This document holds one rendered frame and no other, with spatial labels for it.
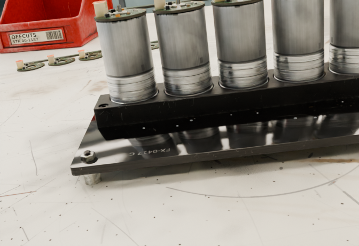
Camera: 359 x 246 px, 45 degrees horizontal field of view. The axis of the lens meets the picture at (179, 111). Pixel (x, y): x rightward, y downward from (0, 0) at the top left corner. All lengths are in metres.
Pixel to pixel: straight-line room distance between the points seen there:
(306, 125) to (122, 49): 0.09
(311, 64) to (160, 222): 0.11
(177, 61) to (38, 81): 0.18
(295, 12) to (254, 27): 0.02
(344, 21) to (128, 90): 0.11
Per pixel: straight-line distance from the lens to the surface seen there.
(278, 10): 0.21
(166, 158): 0.18
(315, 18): 0.21
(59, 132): 0.25
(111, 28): 0.20
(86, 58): 0.41
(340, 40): 0.22
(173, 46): 0.20
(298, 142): 0.18
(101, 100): 0.22
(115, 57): 0.21
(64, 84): 0.34
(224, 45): 0.21
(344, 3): 0.22
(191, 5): 0.21
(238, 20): 0.20
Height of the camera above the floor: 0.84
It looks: 21 degrees down
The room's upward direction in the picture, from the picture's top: 8 degrees counter-clockwise
